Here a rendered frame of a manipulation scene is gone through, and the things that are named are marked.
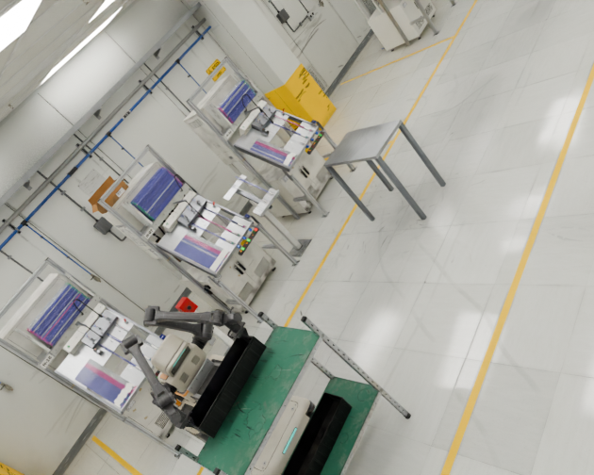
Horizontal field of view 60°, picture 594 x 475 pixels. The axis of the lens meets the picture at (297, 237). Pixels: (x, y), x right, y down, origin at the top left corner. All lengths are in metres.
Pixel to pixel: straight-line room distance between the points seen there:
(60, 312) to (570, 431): 3.93
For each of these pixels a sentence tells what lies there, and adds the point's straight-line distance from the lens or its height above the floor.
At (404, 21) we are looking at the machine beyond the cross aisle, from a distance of 8.33.
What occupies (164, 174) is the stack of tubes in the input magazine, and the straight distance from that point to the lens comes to 5.31.
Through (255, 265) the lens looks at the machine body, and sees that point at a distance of 5.58.
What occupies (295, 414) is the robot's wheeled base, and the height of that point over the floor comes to 0.28.
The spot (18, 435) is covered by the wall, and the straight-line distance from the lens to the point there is 6.64.
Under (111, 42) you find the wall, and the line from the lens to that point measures 7.21.
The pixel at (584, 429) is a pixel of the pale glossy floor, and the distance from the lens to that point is 3.08.
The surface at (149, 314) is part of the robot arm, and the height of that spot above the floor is 1.61.
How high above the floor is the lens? 2.65
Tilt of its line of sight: 26 degrees down
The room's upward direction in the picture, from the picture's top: 44 degrees counter-clockwise
